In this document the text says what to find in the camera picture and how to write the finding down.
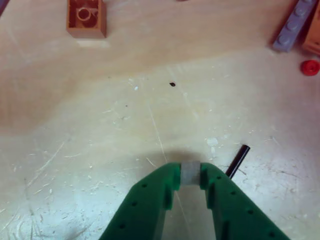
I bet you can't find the brown-orange Lego brick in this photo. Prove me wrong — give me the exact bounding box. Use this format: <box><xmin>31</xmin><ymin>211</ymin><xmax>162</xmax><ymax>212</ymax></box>
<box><xmin>66</xmin><ymin>0</ymin><xmax>109</xmax><ymax>40</ymax></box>

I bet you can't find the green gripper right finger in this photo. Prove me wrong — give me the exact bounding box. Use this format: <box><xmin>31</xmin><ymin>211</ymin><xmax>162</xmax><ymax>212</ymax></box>
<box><xmin>199</xmin><ymin>162</ymin><xmax>292</xmax><ymax>240</ymax></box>

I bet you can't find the thin black Lego rod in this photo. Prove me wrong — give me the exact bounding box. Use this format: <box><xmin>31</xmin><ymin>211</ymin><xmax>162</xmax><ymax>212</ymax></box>
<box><xmin>224</xmin><ymin>144</ymin><xmax>251</xmax><ymax>179</ymax></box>

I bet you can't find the small red round Lego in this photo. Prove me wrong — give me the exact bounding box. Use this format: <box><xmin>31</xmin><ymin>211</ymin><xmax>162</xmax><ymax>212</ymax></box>
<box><xmin>299</xmin><ymin>59</ymin><xmax>320</xmax><ymax>76</ymax></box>

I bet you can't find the orange Lego brick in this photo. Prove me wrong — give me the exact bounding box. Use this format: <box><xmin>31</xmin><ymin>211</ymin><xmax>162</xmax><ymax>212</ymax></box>
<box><xmin>301</xmin><ymin>11</ymin><xmax>320</xmax><ymax>55</ymax></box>

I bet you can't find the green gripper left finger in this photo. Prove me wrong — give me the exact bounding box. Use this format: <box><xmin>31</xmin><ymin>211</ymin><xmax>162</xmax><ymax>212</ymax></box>
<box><xmin>101</xmin><ymin>161</ymin><xmax>182</xmax><ymax>240</ymax></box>

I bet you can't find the small grey Lego piece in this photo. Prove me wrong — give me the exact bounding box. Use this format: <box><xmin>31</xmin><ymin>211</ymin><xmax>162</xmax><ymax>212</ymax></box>
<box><xmin>180</xmin><ymin>161</ymin><xmax>202</xmax><ymax>187</ymax></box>

